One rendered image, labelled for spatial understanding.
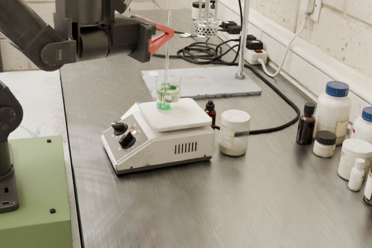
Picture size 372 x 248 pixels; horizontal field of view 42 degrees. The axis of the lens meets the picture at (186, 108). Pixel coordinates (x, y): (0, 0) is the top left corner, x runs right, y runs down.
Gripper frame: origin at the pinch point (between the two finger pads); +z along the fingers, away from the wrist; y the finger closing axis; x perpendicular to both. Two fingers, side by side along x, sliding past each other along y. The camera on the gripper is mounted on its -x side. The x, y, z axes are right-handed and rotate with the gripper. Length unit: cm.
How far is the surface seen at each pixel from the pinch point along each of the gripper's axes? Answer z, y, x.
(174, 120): -0.8, -4.4, 16.1
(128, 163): -10.7, -4.1, 22.7
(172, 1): 122, 149, 31
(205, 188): -1.8, -15.9, 24.9
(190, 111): 4.5, -3.2, 15.8
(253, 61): 56, 26, 21
